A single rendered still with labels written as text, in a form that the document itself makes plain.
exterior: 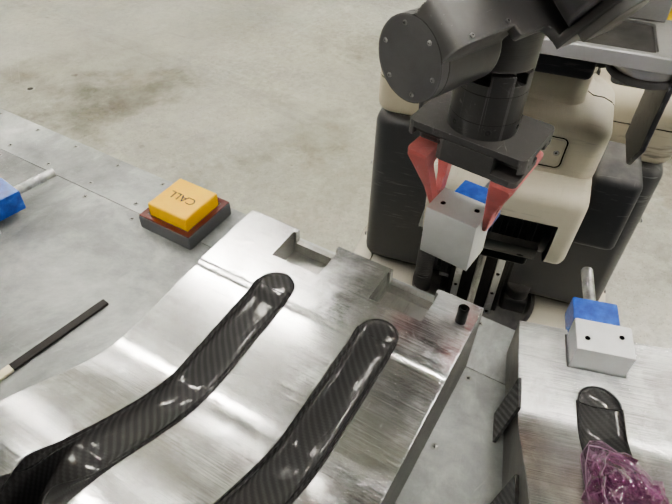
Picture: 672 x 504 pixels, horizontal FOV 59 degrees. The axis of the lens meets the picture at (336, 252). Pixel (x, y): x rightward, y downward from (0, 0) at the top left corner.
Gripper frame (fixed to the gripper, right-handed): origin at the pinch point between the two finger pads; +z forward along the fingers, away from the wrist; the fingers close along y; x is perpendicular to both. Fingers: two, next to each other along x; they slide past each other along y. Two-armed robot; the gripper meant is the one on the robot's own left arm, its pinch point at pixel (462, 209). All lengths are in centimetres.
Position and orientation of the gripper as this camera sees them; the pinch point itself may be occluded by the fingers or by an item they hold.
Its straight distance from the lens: 55.5
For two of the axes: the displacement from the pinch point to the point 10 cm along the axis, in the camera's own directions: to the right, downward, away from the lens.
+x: 5.8, -5.5, 6.0
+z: -0.3, 7.2, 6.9
